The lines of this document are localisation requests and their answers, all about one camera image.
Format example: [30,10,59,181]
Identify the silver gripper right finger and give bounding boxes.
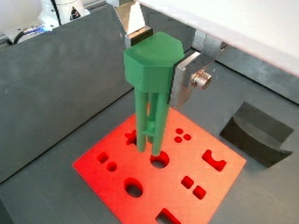
[170,31,227,109]

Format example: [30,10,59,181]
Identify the black curved block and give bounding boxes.
[219,101,295,168]

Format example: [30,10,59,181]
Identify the red board with shaped holes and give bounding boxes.
[74,109,247,224]

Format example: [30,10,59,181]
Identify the dark grey side panel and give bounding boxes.
[0,4,131,183]

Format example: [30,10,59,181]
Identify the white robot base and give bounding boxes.
[4,0,90,45]

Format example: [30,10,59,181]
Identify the green three-prong peg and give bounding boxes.
[124,31,184,156]

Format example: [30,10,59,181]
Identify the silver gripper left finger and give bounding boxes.
[126,1,154,47]

